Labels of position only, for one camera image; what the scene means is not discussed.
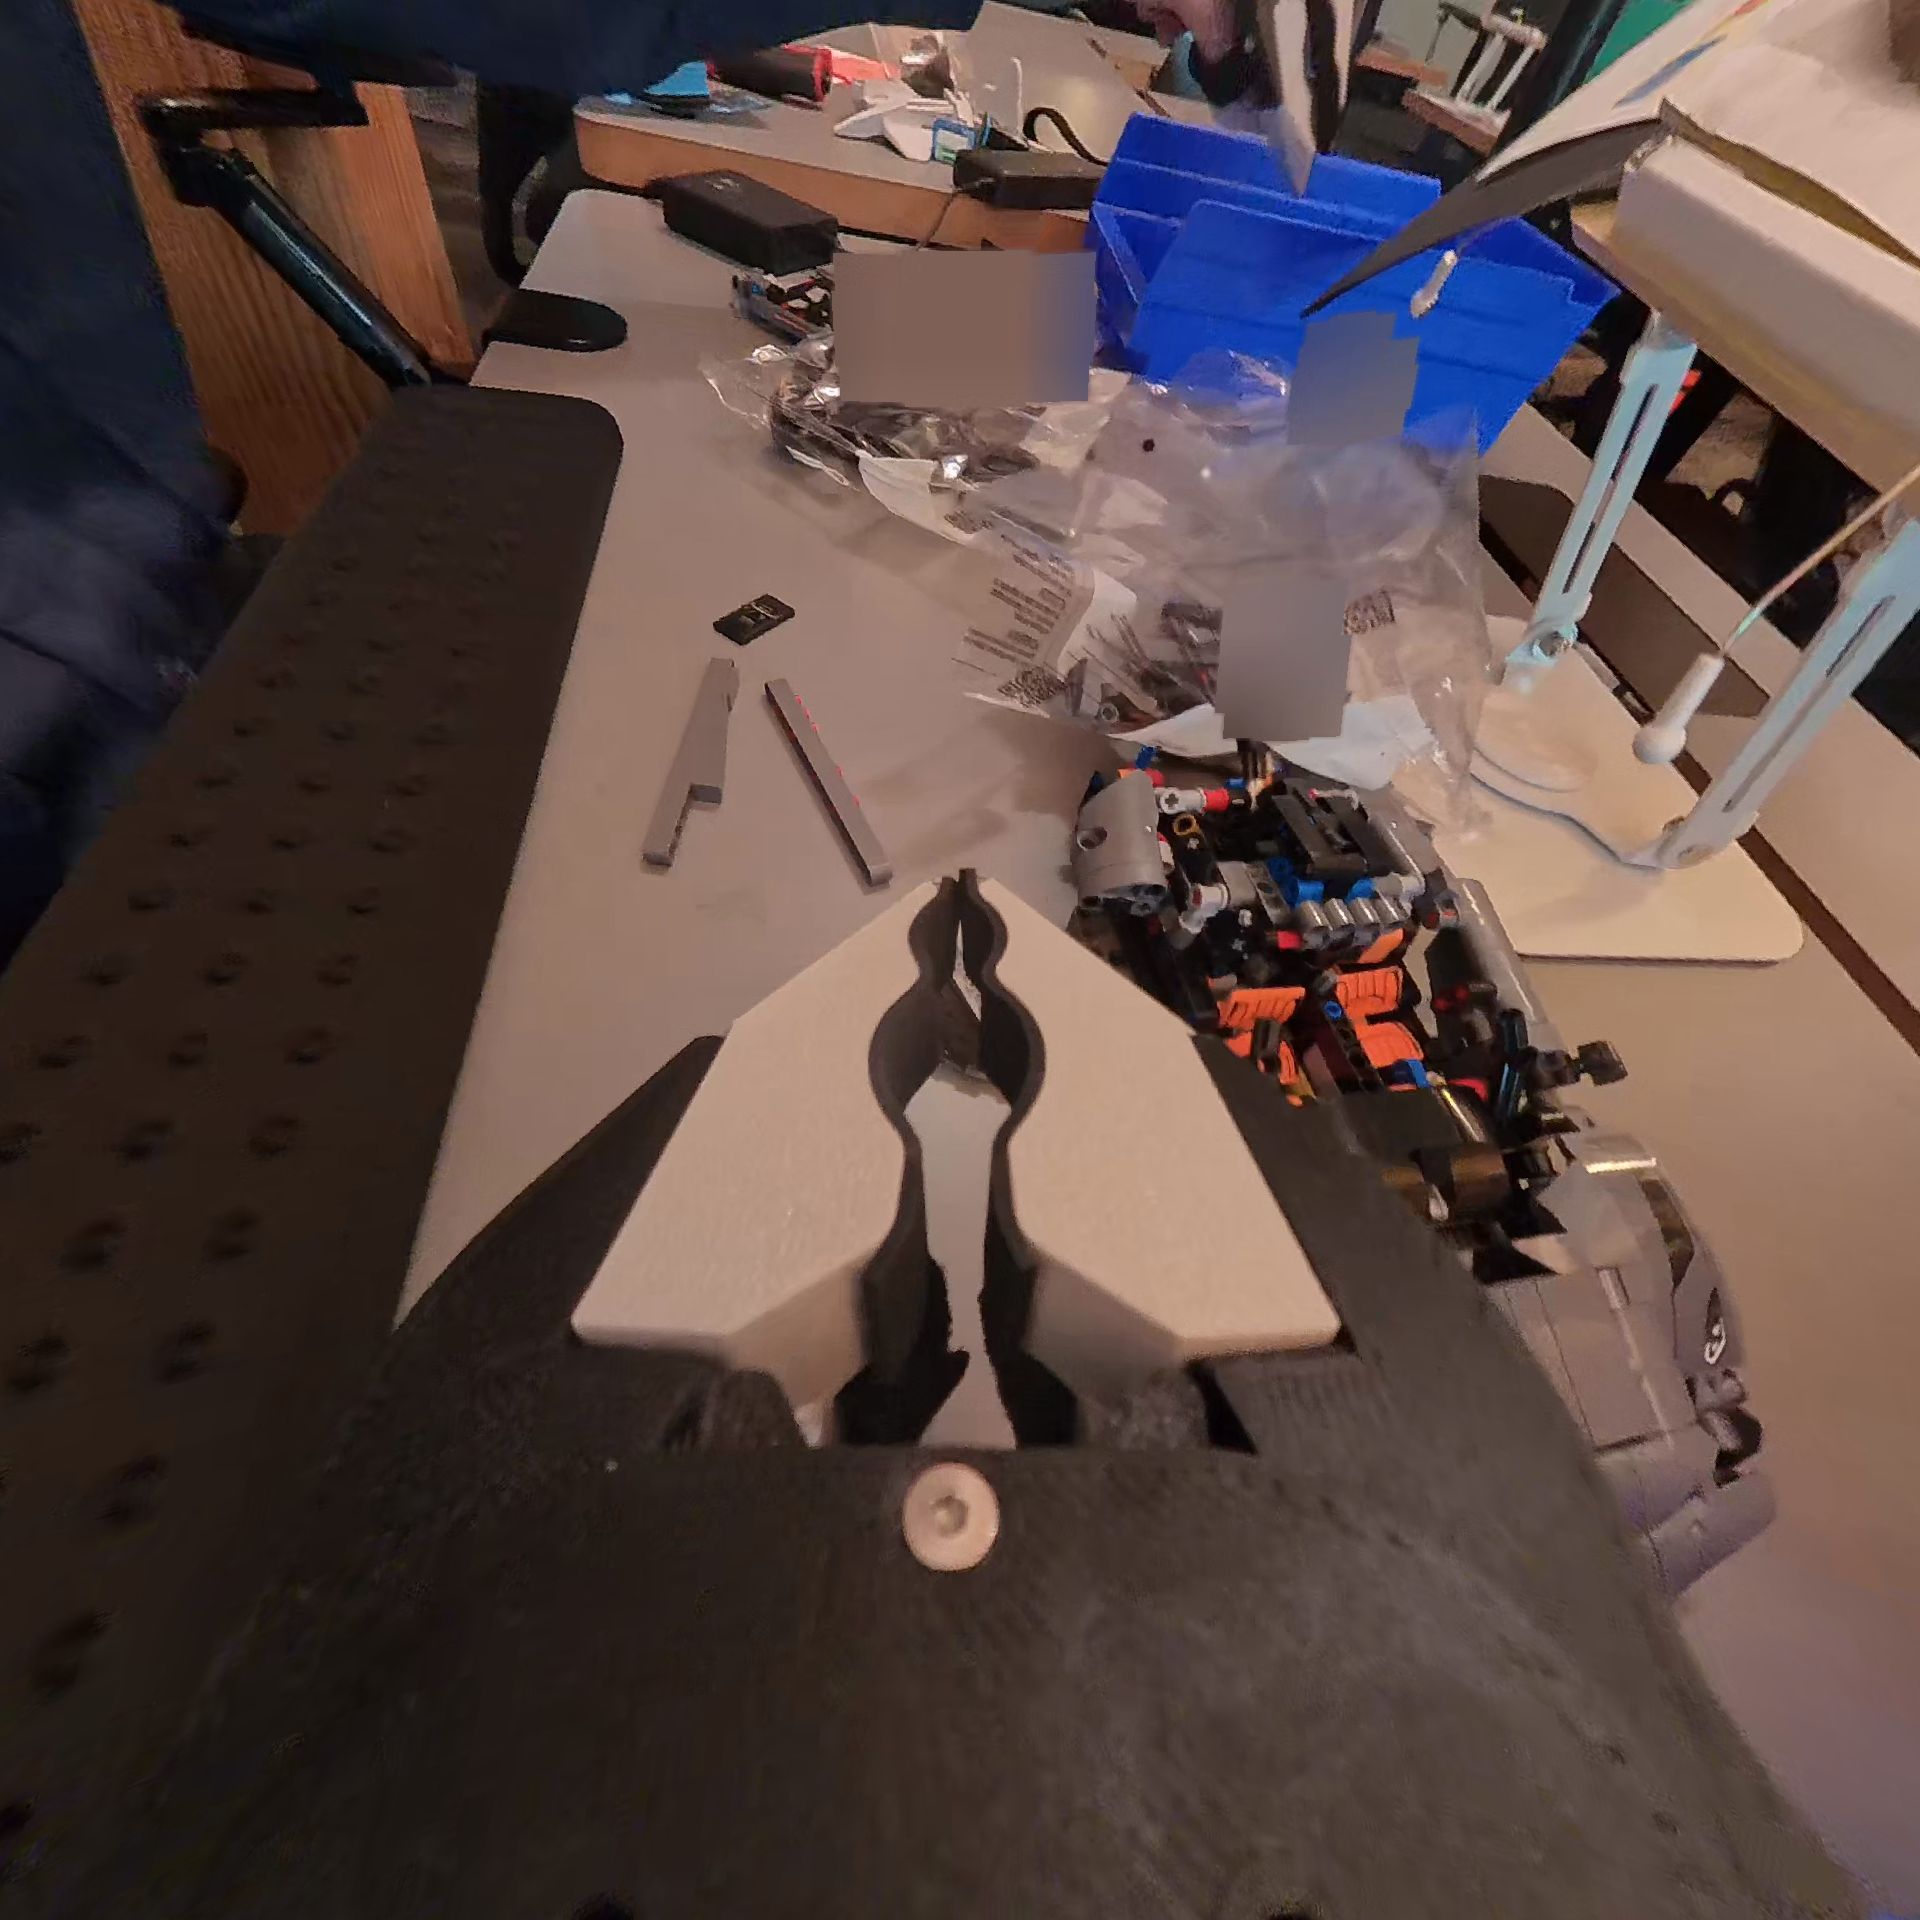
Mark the long grey lego beam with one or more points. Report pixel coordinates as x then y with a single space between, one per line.
699 764

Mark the black power brick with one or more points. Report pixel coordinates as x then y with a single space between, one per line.
750 218

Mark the black power adapter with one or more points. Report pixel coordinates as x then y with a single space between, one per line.
1034 181

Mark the wooden pillar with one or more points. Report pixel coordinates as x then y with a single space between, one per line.
375 225

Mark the white instruction booklet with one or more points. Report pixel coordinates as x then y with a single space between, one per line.
1800 105

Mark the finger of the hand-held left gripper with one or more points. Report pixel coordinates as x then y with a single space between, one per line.
1287 105

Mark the clear bag of grey parts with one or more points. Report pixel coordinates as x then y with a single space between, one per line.
1350 511

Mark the black dotted edge pad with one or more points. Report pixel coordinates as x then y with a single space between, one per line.
224 1050

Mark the black office chair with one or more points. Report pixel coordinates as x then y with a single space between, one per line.
271 225

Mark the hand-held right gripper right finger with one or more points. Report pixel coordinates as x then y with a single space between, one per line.
1171 1200

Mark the clear bag of black parts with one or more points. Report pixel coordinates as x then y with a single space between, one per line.
930 435

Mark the black lego frame piece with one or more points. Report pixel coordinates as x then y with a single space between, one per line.
753 618

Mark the person's left forearm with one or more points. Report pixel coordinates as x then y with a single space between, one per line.
600 39

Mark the white wooden book stand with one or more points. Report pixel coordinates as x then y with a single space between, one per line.
1651 901

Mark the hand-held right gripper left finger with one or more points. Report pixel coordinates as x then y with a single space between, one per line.
735 1200

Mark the partly built lego car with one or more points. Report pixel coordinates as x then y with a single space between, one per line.
1320 960

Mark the grey lego beam red pins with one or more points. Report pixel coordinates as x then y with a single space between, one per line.
832 789

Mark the blue plastic bin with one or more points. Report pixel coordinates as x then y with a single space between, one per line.
1244 284

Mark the light wooden desk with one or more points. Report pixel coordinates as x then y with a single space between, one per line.
825 150

